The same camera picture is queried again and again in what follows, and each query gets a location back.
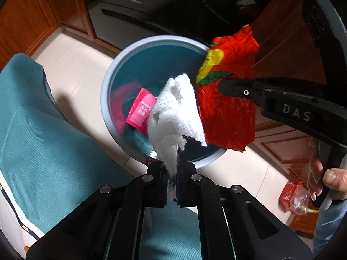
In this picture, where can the white tablecloth with navy stripe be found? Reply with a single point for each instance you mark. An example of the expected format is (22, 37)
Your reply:
(13, 214)

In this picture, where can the person's right hand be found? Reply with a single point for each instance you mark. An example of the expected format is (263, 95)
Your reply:
(336, 178)

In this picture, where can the blue-grey trash bin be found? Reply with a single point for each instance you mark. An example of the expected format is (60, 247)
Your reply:
(151, 65)

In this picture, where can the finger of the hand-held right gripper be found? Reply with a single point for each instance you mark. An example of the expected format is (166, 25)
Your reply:
(238, 90)

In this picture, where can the black built-in appliance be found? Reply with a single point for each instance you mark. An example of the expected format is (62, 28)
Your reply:
(162, 13)

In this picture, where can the red plastic bag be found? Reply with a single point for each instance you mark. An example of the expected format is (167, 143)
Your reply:
(230, 119)

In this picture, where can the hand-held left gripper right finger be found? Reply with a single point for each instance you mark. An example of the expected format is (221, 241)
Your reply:
(181, 189)

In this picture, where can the teal cloth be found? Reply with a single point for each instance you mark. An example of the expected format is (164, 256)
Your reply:
(54, 146)

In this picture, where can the clear plastic bag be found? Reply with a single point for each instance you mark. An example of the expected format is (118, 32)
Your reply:
(299, 200)

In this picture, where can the hot pink packet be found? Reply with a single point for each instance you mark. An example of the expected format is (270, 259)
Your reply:
(139, 111)

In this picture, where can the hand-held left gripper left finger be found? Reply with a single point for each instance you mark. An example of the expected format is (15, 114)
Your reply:
(162, 187)

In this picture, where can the person's jeans leg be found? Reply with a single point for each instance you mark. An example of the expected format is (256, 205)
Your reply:
(329, 222)

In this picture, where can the white tissue wad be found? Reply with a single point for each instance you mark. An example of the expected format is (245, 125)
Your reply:
(176, 113)

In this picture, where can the red white label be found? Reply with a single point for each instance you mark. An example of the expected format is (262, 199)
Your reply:
(152, 160)

